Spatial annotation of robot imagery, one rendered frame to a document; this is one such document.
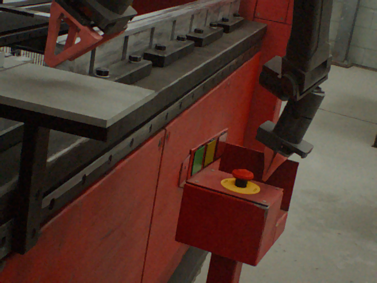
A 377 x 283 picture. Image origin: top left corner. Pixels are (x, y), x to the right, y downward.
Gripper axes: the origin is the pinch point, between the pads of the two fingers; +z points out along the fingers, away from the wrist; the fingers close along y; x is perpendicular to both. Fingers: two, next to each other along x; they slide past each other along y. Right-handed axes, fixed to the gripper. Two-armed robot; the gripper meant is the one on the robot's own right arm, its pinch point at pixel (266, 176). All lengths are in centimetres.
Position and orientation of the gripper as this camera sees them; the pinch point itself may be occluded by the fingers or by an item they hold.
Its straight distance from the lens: 141.5
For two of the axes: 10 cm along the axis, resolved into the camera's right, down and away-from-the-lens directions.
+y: -8.4, -4.9, 2.5
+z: -3.9, 8.5, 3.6
